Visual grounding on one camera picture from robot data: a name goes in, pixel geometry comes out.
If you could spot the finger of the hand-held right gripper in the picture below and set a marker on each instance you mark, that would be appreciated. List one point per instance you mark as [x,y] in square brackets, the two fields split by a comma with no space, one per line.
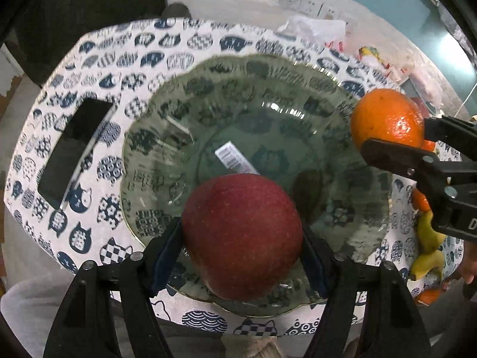
[447,132]
[395,154]

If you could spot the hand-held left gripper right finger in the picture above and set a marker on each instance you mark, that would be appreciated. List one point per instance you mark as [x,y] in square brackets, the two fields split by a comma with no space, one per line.
[315,264]

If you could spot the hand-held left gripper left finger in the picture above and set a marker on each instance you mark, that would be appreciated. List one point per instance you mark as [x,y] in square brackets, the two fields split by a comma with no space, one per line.
[166,257]

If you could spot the person's right hand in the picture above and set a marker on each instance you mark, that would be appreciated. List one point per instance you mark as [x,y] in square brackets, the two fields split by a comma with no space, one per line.
[468,268]

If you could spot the yellow banana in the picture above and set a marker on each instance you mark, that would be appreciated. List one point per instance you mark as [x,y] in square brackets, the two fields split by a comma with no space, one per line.
[428,233]
[428,264]

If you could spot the clear plastic bag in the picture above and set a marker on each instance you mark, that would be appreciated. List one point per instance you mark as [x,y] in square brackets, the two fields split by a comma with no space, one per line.
[425,80]

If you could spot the black smartphone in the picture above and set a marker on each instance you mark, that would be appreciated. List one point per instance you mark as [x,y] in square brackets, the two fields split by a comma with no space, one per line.
[74,149]

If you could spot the white red-print plastic bag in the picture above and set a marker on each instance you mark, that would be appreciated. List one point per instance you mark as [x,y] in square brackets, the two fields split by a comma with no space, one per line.
[313,30]

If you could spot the cat print tablecloth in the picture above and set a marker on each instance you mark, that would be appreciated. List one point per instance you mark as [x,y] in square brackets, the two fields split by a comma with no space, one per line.
[123,59]

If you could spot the black chair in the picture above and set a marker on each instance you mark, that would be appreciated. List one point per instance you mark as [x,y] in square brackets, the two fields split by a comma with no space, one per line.
[85,18]

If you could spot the white wall socket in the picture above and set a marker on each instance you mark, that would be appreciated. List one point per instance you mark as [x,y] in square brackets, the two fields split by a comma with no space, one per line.
[289,0]
[328,11]
[310,5]

